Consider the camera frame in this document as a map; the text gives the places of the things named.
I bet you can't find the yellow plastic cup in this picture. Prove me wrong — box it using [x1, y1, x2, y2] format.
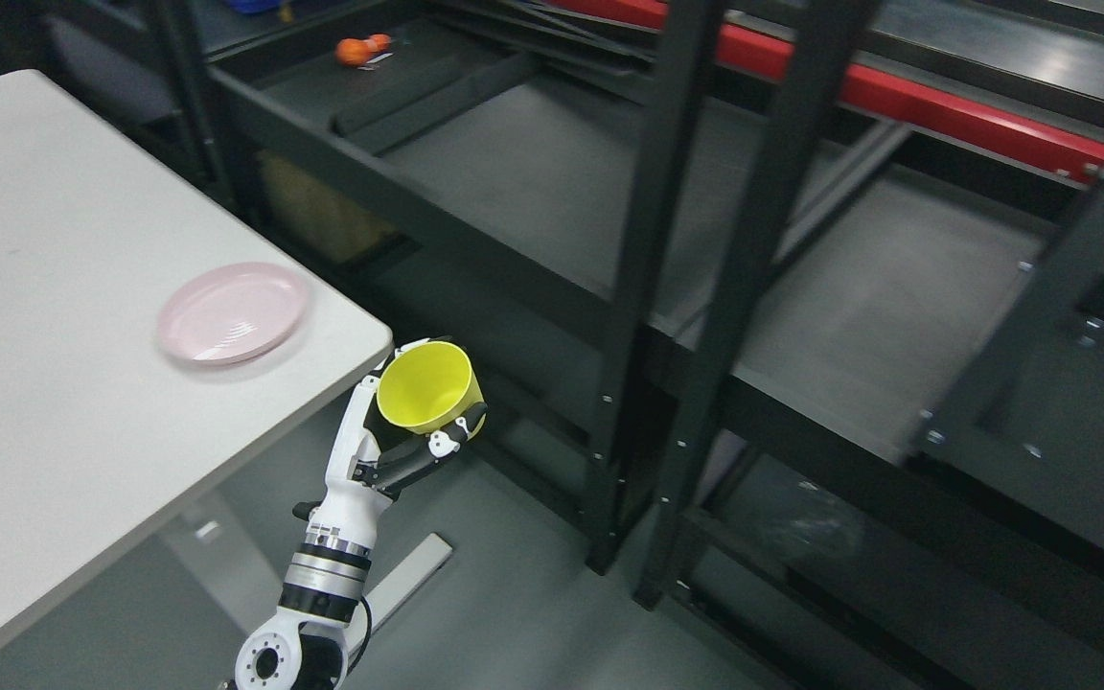
[376, 340, 486, 438]

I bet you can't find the white work table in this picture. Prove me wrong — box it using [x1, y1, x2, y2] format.
[0, 70, 393, 650]

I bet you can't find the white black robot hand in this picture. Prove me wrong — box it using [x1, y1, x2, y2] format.
[298, 337, 488, 550]

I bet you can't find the orange toy on shelf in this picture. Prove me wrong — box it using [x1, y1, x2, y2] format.
[333, 34, 393, 67]

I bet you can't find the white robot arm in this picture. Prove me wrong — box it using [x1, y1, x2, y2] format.
[219, 538, 373, 689]

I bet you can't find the red metal beam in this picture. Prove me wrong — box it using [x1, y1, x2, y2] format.
[548, 1, 1104, 183]

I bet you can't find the pink plastic plate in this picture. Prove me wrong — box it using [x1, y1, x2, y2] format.
[156, 262, 311, 367]

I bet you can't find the black metal shelf rack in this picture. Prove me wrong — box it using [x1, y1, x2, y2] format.
[34, 0, 1104, 690]

